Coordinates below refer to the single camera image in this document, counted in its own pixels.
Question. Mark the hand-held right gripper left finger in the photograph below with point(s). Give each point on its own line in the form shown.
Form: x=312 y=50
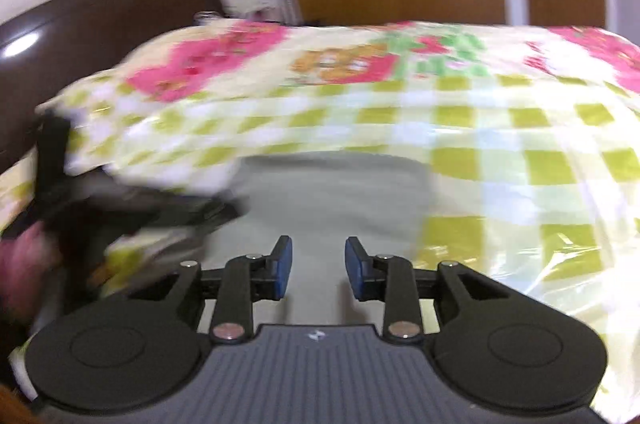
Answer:
x=282 y=266

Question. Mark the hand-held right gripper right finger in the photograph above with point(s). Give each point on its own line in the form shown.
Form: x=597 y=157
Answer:
x=356 y=269

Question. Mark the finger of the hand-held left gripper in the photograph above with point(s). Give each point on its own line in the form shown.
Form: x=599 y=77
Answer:
x=200 y=206

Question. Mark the grey-green pants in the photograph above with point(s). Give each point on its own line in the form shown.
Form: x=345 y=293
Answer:
x=325 y=204

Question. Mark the person's left hand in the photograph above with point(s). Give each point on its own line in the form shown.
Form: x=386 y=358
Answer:
x=25 y=269

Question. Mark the dark brown headboard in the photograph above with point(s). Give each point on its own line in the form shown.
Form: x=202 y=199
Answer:
x=100 y=29

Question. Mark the checked printed blanket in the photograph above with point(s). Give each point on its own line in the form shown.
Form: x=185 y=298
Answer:
x=500 y=129

